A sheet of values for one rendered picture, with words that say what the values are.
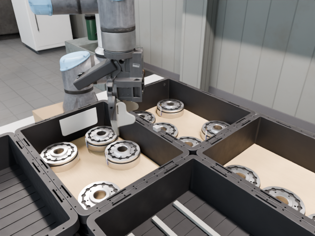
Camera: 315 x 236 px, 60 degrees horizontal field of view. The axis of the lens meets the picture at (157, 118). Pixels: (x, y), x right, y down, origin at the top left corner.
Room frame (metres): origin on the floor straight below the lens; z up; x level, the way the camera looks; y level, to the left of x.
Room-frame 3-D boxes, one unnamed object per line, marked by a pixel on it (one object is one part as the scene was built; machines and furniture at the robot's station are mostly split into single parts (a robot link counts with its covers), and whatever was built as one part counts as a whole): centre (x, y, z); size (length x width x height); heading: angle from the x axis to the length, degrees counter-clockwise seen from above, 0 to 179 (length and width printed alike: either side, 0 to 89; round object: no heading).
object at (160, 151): (0.58, 0.16, 0.87); 0.40 x 0.30 x 0.11; 42
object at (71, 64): (1.03, 0.32, 0.96); 0.13 x 0.12 x 0.14; 103
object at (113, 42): (0.61, 0.08, 1.19); 0.08 x 0.08 x 0.05
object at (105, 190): (0.46, 0.13, 0.86); 0.05 x 0.05 x 0.01
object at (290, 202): (0.44, -0.28, 0.86); 0.05 x 0.05 x 0.01
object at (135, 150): (0.63, 0.10, 0.86); 0.10 x 0.10 x 0.01
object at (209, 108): (0.78, -0.07, 0.87); 0.40 x 0.30 x 0.11; 42
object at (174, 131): (0.74, -0.02, 0.86); 0.10 x 0.10 x 0.01
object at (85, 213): (0.58, 0.16, 0.92); 0.40 x 0.30 x 0.02; 42
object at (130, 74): (0.60, 0.08, 1.11); 0.09 x 0.08 x 0.12; 87
